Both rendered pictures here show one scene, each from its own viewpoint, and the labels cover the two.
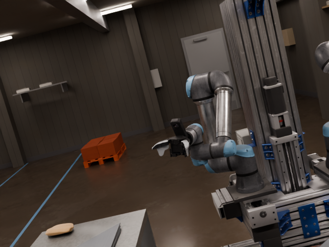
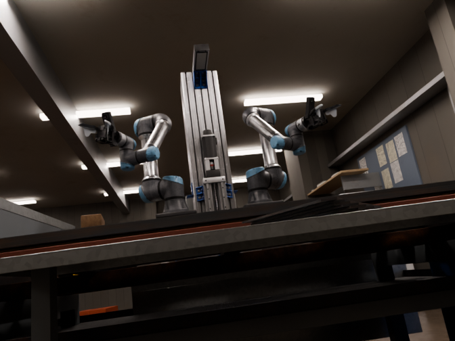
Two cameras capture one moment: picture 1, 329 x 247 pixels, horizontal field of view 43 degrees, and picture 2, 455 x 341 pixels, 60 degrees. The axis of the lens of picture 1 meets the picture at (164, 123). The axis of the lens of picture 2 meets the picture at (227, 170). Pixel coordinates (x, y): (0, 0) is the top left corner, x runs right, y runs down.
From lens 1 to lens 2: 1.21 m
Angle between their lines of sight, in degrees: 26
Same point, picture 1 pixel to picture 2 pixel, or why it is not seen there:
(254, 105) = (193, 154)
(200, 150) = (128, 153)
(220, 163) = (152, 189)
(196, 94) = (140, 129)
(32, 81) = not seen: hidden behind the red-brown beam
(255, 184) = (179, 206)
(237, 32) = (185, 97)
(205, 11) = not seen: hidden behind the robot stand
